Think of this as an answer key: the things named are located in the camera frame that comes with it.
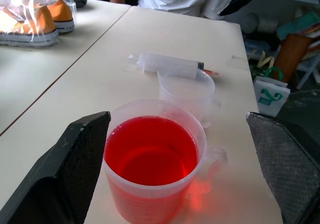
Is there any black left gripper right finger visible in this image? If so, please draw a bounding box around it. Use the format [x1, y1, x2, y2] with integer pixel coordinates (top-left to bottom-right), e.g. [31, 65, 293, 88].
[245, 112, 320, 224]

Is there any white paper shopping bag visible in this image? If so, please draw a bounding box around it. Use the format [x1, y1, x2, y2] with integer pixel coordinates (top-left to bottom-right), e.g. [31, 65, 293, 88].
[253, 75, 292, 117]

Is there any plastic cup of red liquid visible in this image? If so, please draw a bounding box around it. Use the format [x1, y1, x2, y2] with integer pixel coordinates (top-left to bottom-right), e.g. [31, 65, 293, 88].
[101, 99, 228, 222]

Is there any orange canvas sneaker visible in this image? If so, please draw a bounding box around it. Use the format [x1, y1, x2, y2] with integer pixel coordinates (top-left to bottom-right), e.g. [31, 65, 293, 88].
[33, 0, 76, 33]
[0, 0, 60, 47]

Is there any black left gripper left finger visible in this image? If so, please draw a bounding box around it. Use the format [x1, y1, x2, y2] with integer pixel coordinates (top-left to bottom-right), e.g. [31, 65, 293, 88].
[0, 111, 112, 224]

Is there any clear plastic syringe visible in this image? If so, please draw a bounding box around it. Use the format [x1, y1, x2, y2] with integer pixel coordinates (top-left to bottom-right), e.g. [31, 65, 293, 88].
[127, 51, 220, 81]

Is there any small clear plastic cup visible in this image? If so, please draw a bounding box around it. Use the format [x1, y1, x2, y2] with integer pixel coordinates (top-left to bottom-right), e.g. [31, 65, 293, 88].
[156, 68, 222, 129]

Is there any clear plastic shoe bag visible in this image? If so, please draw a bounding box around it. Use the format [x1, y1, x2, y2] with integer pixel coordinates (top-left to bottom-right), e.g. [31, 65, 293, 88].
[0, 0, 77, 48]

